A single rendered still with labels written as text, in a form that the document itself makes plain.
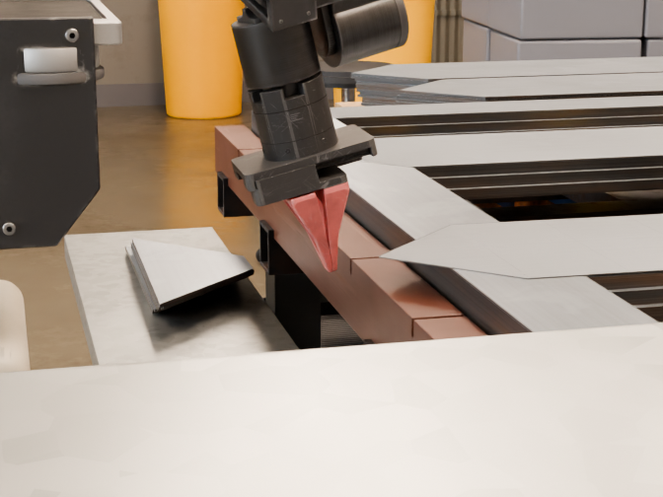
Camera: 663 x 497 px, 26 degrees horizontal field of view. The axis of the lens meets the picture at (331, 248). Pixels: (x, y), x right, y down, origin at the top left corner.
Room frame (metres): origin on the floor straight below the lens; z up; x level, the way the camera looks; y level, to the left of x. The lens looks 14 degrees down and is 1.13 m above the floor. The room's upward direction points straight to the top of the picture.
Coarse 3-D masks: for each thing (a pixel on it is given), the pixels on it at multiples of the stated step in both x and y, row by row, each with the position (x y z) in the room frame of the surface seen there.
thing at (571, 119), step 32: (256, 128) 1.83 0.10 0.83; (384, 128) 1.80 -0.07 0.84; (416, 128) 1.81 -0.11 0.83; (448, 128) 1.82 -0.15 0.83; (480, 128) 1.83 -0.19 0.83; (512, 128) 1.84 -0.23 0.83; (544, 128) 1.85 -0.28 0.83; (576, 128) 1.85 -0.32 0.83; (576, 160) 1.51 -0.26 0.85; (608, 160) 1.52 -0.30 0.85; (640, 160) 1.53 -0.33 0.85; (352, 192) 1.35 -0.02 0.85; (480, 192) 1.47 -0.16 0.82; (512, 192) 1.48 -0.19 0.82; (544, 192) 1.49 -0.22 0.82; (576, 192) 1.50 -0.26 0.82; (384, 224) 1.24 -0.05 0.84; (448, 288) 1.06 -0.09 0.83; (608, 288) 1.04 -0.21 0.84; (640, 288) 1.04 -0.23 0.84; (480, 320) 0.99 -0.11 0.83; (512, 320) 0.93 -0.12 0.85
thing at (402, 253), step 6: (402, 246) 1.12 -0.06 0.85; (390, 252) 1.10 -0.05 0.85; (396, 252) 1.10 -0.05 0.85; (402, 252) 1.10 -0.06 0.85; (408, 252) 1.10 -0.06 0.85; (390, 258) 1.08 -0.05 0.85; (396, 258) 1.08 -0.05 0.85; (402, 258) 1.08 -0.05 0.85; (408, 258) 1.08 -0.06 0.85; (414, 258) 1.08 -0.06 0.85; (420, 258) 1.08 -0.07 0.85; (426, 264) 1.07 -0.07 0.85
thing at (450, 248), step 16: (416, 240) 1.14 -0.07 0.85; (432, 240) 1.14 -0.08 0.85; (448, 240) 1.14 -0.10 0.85; (464, 240) 1.14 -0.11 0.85; (432, 256) 1.09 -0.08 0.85; (448, 256) 1.09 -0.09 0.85; (464, 256) 1.09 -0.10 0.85; (480, 256) 1.09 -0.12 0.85; (496, 256) 1.09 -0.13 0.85; (480, 272) 1.04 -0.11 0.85; (496, 272) 1.04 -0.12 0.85; (512, 272) 1.04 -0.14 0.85
